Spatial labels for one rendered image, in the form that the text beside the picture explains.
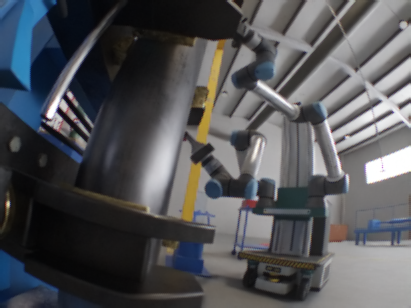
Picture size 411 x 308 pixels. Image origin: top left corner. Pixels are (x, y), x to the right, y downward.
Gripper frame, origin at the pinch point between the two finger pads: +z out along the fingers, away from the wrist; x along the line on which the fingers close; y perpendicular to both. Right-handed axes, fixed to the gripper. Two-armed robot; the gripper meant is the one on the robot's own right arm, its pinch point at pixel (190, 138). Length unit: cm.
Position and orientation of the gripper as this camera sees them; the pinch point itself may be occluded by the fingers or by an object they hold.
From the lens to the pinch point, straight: 108.6
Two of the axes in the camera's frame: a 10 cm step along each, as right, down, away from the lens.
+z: -6.3, -7.6, 1.1
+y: 1.9, -3.0, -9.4
